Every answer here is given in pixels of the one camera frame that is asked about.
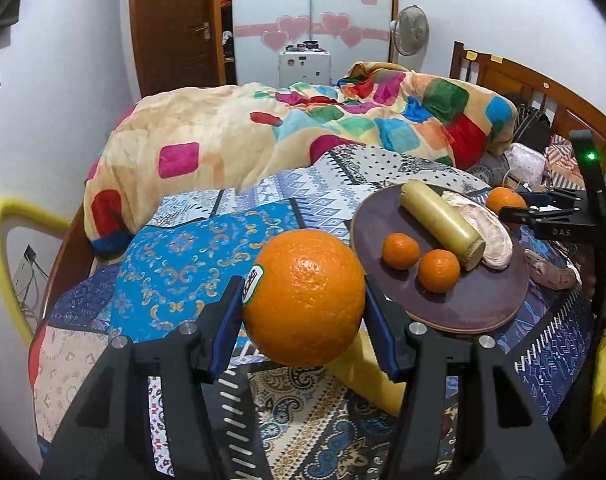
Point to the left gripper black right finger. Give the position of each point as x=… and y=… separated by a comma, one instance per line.
x=500, y=431

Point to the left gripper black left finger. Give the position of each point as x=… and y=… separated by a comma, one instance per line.
x=106, y=432

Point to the sugarcane piece long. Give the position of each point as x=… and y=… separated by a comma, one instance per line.
x=359, y=370

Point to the small mandarin orange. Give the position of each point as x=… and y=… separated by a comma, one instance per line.
x=438, y=271
x=400, y=251

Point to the large pomelo segment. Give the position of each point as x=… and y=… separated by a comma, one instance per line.
x=499, y=247

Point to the large orange with sticker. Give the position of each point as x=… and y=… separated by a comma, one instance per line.
x=304, y=298

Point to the sugarcane piece short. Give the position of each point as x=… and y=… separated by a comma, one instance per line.
x=443, y=222

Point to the small pomelo segment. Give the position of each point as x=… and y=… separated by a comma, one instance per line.
x=546, y=274

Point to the purple ceramic plate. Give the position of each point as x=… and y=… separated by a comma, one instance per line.
x=413, y=268

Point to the blue patterned bed cover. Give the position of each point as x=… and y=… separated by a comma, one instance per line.
x=269, y=421

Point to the black backpack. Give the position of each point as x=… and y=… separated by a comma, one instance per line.
x=532, y=128

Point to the wooden headboard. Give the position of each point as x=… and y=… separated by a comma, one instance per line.
x=569, y=110

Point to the standing electric fan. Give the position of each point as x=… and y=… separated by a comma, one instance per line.
x=409, y=33

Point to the colourful patchwork blanket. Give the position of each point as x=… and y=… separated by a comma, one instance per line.
x=194, y=139

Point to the white box appliance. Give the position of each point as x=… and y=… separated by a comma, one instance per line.
x=305, y=62

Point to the white sliding wardrobe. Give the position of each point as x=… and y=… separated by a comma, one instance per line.
x=350, y=30

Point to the brown wooden door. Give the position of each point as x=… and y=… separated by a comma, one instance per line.
x=173, y=43

